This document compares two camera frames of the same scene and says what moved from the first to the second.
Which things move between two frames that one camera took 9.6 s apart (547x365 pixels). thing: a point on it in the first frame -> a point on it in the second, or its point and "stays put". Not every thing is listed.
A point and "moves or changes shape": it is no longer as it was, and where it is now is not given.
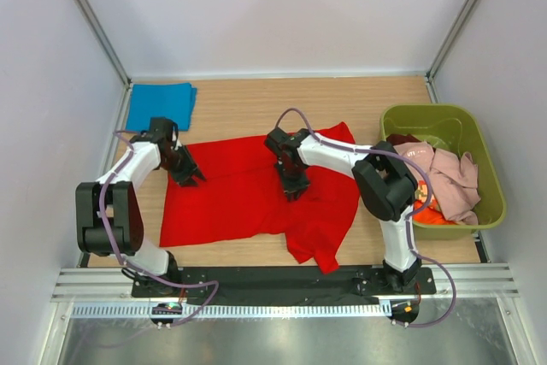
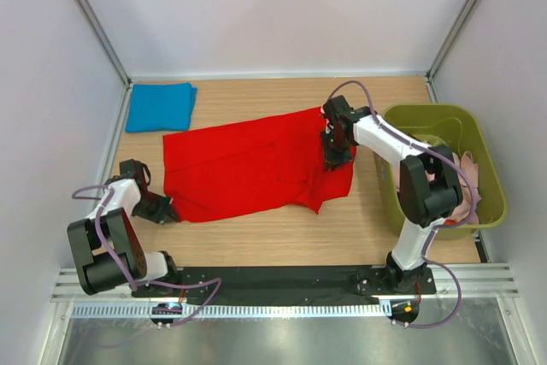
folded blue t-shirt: (175, 102) stays put
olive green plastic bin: (456, 128) stays put
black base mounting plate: (330, 285) stays put
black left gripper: (184, 178) -> (166, 213)
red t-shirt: (243, 191) moves or changes shape
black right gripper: (300, 185) -> (332, 158)
